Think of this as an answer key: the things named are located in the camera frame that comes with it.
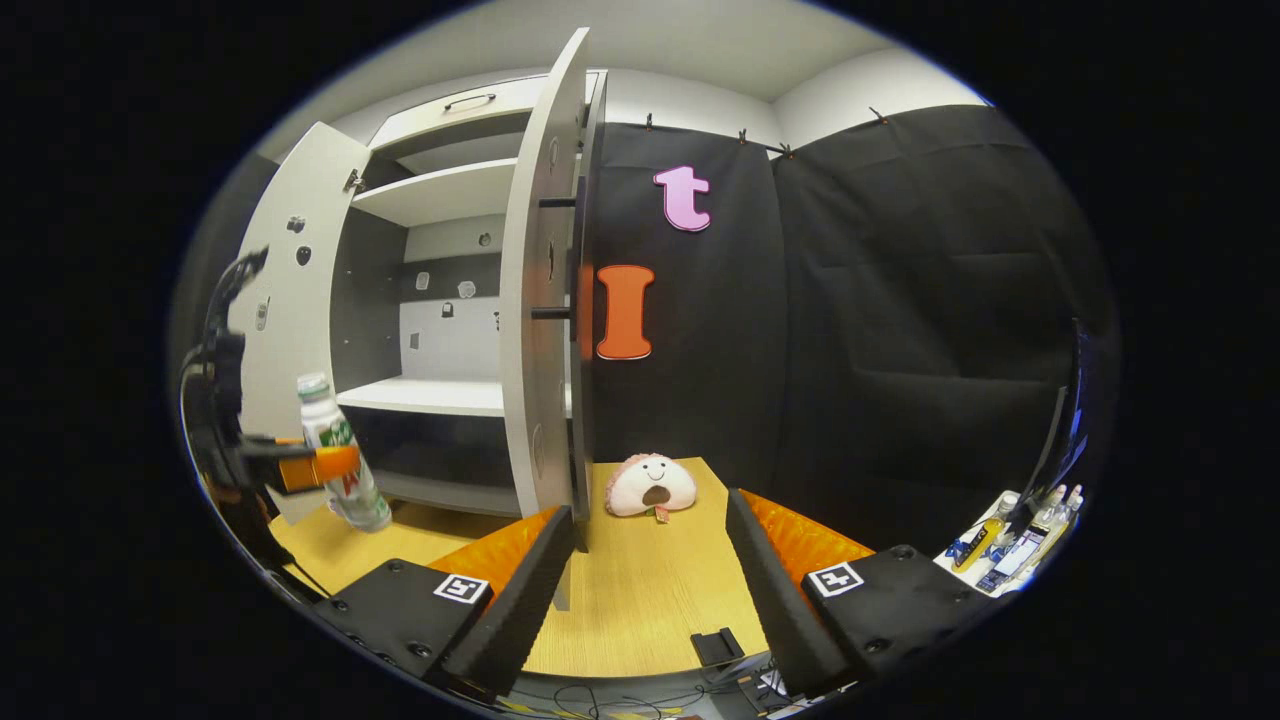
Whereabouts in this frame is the pink smiling plush toy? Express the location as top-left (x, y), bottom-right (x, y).
top-left (604, 453), bottom-right (698, 523)

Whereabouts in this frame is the blue label packet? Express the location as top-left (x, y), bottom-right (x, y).
top-left (975, 530), bottom-right (1043, 593)

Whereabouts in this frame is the white plastic drink bottle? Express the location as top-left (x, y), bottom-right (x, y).
top-left (297, 372), bottom-right (393, 533)

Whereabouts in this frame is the white cabinet door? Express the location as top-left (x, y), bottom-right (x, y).
top-left (235, 122), bottom-right (373, 526)
top-left (498, 27), bottom-right (606, 611)

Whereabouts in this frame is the white cabinet drawer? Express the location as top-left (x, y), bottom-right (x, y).
top-left (368, 72), bottom-right (601, 151)

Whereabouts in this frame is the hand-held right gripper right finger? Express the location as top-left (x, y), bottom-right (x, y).
top-left (726, 488), bottom-right (1001, 698)

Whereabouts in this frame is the black cable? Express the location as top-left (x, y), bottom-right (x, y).
top-left (520, 680), bottom-right (761, 720)

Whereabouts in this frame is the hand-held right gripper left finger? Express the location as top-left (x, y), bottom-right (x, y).
top-left (318, 505), bottom-right (579, 701)

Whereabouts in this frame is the black backdrop cloth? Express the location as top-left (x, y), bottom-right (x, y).
top-left (170, 105), bottom-right (1121, 561)

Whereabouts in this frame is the small black stand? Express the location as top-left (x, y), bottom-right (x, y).
top-left (690, 627), bottom-right (746, 669)

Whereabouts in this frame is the white open-shelf cabinet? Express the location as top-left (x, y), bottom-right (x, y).
top-left (335, 68), bottom-right (609, 521)

